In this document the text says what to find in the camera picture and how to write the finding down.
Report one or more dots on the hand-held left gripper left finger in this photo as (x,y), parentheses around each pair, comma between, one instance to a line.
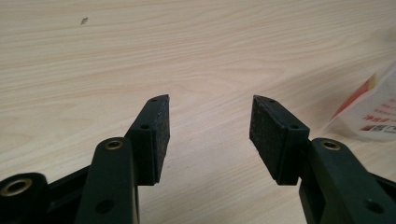
(146,146)

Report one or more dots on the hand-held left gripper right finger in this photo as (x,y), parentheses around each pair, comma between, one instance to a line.
(280,146)

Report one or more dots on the white red printed refill pouch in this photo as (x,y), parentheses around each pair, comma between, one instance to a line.
(373,115)

